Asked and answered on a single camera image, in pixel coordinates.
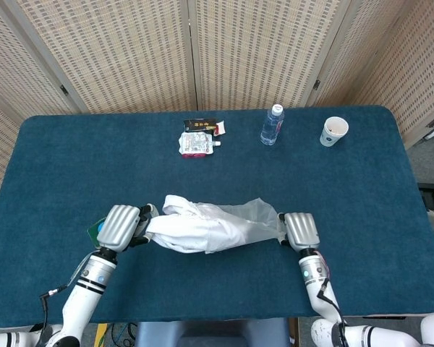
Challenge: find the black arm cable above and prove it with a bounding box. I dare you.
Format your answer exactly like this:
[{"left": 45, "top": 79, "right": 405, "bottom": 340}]
[
  {"left": 38, "top": 284, "right": 69, "bottom": 347},
  {"left": 316, "top": 252, "right": 348, "bottom": 340}
]

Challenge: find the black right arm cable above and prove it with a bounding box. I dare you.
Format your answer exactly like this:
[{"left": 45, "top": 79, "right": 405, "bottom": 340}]
[{"left": 316, "top": 252, "right": 348, "bottom": 340}]

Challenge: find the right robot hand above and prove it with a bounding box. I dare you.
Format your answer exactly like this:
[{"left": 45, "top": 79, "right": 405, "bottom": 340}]
[{"left": 276, "top": 212, "right": 321, "bottom": 253}]

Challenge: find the black rectangular box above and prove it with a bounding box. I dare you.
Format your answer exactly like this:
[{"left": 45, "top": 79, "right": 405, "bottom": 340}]
[{"left": 183, "top": 117, "right": 218, "bottom": 133}]

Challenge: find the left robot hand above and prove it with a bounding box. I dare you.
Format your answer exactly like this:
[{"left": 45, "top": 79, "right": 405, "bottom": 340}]
[{"left": 96, "top": 203, "right": 160, "bottom": 253}]

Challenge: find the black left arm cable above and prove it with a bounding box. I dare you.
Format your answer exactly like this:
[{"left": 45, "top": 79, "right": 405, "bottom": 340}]
[{"left": 38, "top": 284, "right": 69, "bottom": 347}]

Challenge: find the white towel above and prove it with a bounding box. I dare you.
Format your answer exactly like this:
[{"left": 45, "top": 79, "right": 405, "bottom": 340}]
[{"left": 146, "top": 194, "right": 255, "bottom": 254}]

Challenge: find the white pink spout pouch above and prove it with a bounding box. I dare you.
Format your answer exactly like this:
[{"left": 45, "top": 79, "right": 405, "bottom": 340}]
[{"left": 176, "top": 131, "right": 222, "bottom": 160}]

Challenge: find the yellow green scouring sponge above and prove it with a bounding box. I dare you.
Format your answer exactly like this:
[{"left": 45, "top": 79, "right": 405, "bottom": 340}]
[{"left": 87, "top": 215, "right": 108, "bottom": 247}]

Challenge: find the floral paper cup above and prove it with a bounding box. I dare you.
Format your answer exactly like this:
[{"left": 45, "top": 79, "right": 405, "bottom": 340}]
[{"left": 319, "top": 116, "right": 349, "bottom": 147}]

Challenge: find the teal table cover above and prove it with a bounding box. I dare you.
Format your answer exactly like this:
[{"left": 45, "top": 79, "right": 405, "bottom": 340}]
[{"left": 0, "top": 105, "right": 434, "bottom": 328}]

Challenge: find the clear plastic water bottle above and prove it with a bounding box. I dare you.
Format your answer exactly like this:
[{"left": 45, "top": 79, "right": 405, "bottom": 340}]
[{"left": 260, "top": 103, "right": 285, "bottom": 146}]

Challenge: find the transparent plastic zip bag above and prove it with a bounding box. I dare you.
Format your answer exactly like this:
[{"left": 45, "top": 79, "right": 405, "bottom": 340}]
[{"left": 195, "top": 197, "right": 281, "bottom": 254}]

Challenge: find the woven folding screen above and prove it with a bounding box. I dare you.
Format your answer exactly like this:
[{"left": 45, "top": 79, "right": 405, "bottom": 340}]
[{"left": 0, "top": 0, "right": 434, "bottom": 213}]

